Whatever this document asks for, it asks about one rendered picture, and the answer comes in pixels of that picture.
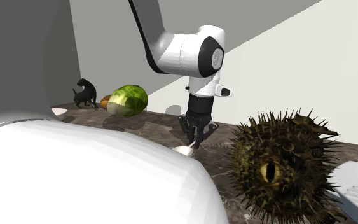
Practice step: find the brown spiky pufferfish figure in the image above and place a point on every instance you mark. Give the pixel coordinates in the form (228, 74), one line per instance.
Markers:
(278, 167)

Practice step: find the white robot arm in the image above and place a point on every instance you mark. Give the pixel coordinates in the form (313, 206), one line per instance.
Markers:
(73, 173)

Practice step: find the white bowl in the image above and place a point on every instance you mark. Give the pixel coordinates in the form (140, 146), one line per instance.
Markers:
(59, 113)

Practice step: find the orange round fruit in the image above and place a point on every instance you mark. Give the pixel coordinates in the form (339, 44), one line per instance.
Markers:
(104, 101)

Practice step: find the small white cup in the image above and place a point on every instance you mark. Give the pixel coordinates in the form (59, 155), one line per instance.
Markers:
(183, 150)

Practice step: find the black dog figure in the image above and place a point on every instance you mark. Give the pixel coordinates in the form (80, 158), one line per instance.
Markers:
(86, 93)

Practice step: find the green cabbage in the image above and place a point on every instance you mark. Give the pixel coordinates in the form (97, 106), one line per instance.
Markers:
(128, 100)

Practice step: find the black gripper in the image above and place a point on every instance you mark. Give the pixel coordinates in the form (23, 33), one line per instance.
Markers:
(200, 106)

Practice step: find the white grooved tray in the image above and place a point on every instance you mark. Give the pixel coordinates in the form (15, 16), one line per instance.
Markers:
(357, 186)

